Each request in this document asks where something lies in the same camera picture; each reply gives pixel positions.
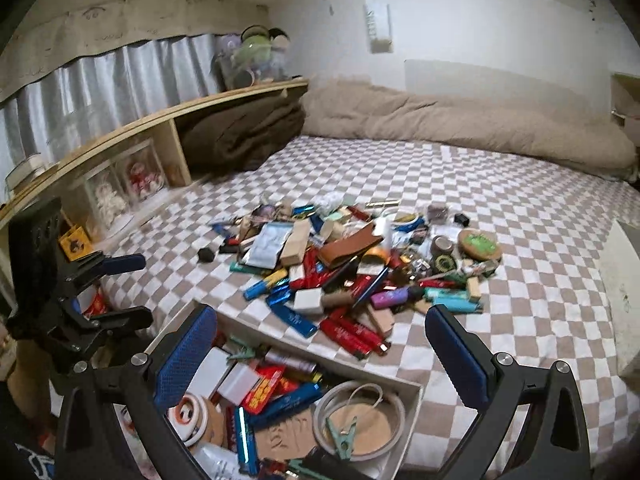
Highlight beige duvet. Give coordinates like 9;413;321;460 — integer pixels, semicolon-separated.
300;79;639;181

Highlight white sorting box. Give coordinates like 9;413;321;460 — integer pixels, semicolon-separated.
145;302;422;479

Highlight light wooden block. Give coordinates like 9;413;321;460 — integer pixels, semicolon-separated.
280;219;311;266

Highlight checkered bed sheet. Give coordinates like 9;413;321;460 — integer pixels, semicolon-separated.
98;134;640;470

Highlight white tape roll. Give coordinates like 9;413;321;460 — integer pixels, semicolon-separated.
312;380;407;463

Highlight grey curtain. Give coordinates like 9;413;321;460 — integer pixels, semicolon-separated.
1;34;221;184

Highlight red lighter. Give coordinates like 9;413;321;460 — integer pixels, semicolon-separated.
319;318;371;360

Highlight orange tape roll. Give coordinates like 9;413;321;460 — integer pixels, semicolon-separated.
361;245;390;266

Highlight green clothes peg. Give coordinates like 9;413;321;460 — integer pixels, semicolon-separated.
326;417;358;460

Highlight metallic blue lighter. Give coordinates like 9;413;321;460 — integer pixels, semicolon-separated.
248;382;323;431

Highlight white square box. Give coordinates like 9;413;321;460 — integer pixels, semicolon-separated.
293;288;323;315

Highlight wooden tag board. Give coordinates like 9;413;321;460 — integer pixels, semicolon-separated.
367;304;395;337

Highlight cork coaster green frog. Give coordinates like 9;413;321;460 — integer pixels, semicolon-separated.
458;229;502;261

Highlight dark washi tape roll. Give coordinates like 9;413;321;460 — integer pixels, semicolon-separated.
430;235;454;258

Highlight purple lighter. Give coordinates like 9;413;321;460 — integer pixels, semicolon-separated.
370;285;424;310

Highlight silver foil pouch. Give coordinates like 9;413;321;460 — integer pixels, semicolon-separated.
242;221;293;270

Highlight white orange scissors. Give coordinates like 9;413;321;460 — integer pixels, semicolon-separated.
167;392;209;448

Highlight clear storage tub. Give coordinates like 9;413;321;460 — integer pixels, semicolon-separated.
213;24;291;90

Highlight brown folded blanket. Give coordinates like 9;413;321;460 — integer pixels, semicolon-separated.
179;94;305;174

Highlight light blue lighter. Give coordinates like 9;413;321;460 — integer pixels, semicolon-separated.
433;296;484;314

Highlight white shoe box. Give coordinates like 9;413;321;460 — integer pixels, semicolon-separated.
598;220;640;379

